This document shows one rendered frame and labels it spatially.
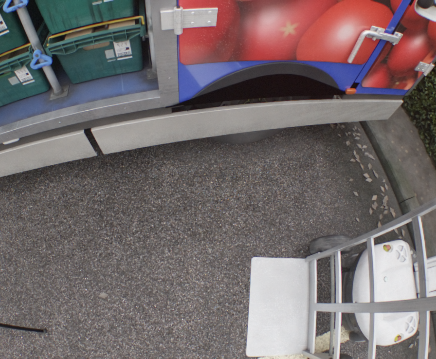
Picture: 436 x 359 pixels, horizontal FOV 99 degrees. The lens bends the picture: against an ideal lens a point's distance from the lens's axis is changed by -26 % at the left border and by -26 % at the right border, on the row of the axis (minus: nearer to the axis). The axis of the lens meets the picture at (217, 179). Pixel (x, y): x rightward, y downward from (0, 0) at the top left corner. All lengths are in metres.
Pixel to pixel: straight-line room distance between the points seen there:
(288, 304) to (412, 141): 1.74
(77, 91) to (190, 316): 1.21
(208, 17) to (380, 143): 1.71
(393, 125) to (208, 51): 1.88
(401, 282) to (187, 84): 1.44
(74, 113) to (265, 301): 1.29
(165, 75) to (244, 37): 0.31
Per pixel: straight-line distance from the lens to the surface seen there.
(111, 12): 1.00
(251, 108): 1.21
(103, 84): 1.15
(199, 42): 0.88
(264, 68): 1.03
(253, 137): 1.64
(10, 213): 1.90
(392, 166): 2.12
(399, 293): 1.52
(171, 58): 0.90
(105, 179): 1.62
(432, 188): 2.37
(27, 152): 1.36
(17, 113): 1.29
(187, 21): 0.82
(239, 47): 0.93
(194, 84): 1.01
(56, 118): 1.12
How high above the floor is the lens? 1.38
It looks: 64 degrees down
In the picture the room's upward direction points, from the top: 12 degrees clockwise
